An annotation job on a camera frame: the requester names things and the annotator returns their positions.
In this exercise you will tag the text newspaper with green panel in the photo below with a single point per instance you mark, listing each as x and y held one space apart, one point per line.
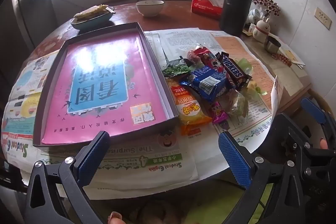
178 40

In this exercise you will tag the small yellow cake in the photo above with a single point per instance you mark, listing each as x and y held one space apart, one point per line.
253 86

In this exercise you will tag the grey cardboard box tray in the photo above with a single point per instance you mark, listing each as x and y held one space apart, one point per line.
53 82

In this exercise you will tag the orange yellow snack packet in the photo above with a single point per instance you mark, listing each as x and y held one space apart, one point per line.
186 106

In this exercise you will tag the person's green clothing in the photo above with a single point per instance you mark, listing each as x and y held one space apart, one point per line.
236 204

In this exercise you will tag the person's left hand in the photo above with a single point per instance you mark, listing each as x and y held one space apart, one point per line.
115 216

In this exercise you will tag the white rabbit figurine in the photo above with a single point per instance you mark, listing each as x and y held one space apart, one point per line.
262 28

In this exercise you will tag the red snack packet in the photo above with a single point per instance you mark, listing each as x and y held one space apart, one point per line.
207 56

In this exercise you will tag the grey refrigerator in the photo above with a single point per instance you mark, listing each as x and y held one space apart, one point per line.
29 16

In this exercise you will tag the green pea snack packet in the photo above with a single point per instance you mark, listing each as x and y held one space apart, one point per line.
176 69

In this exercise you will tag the blue biscuit packet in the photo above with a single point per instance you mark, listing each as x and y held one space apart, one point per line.
207 82

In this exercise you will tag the orange paper sheet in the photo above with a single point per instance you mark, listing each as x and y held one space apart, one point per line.
236 43

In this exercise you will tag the metal cup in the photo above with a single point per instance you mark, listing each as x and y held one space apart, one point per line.
271 45

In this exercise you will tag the clear bag of floss cake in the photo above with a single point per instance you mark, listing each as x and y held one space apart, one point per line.
237 106

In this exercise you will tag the small white figurine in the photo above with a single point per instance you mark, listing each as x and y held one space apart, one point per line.
253 15

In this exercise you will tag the brown chocolate bar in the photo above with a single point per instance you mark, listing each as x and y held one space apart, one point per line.
232 70

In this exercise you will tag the purple orange sausage packet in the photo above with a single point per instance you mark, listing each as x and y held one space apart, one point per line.
219 112

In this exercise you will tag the pink and blue book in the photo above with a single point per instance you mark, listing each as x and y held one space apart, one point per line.
147 87

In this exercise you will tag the blue bowl with food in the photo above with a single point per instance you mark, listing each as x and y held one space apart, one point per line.
90 22

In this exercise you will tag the person's right hand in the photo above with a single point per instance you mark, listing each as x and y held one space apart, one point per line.
324 144

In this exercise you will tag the white bowl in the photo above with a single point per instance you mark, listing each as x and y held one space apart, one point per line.
149 7

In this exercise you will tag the pair of chopsticks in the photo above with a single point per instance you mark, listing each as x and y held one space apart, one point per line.
110 10

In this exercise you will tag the wall socket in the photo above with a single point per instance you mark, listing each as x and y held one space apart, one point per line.
323 18

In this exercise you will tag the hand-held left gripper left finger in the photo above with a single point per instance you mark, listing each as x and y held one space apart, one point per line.
92 155

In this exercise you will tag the yellow pancake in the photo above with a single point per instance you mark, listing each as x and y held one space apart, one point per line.
90 12

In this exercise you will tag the red candy in clear wrapper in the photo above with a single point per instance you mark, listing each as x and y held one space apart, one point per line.
193 54

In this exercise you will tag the red tissue box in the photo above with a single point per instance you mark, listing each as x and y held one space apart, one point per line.
207 8

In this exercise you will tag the pale paper envelopes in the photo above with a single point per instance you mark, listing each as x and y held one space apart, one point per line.
290 54

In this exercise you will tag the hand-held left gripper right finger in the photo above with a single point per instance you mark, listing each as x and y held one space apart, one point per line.
233 158

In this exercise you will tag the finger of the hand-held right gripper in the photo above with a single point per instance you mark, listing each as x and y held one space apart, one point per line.
294 132
313 109

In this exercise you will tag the colourful newspaper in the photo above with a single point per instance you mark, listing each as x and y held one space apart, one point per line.
131 161

